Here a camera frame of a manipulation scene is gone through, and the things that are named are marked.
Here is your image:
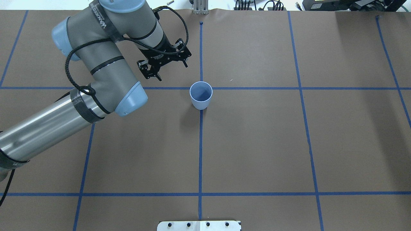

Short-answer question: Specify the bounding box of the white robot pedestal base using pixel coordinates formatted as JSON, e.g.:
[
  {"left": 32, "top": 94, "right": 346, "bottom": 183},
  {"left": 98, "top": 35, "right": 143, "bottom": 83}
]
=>
[{"left": 156, "top": 220, "right": 242, "bottom": 231}]

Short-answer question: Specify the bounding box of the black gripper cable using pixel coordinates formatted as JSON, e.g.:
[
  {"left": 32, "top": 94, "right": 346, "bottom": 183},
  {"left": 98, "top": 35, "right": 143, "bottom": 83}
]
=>
[{"left": 65, "top": 6, "right": 189, "bottom": 97}]

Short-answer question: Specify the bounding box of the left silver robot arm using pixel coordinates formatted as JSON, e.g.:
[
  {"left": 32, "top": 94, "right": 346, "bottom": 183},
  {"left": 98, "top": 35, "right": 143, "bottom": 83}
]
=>
[{"left": 1, "top": 0, "right": 191, "bottom": 180}]

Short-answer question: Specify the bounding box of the aluminium frame post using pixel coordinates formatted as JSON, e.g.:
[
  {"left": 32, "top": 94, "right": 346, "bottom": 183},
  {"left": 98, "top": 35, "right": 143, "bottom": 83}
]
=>
[{"left": 189, "top": 0, "right": 209, "bottom": 15}]

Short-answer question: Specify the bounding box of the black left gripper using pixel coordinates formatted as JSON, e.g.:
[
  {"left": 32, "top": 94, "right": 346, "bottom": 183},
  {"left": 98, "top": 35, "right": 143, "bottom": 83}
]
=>
[{"left": 137, "top": 38, "right": 191, "bottom": 81}]

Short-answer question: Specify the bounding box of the light blue plastic cup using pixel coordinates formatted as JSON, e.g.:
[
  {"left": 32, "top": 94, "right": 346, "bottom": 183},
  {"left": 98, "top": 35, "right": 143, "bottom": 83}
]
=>
[{"left": 189, "top": 81, "right": 213, "bottom": 110}]

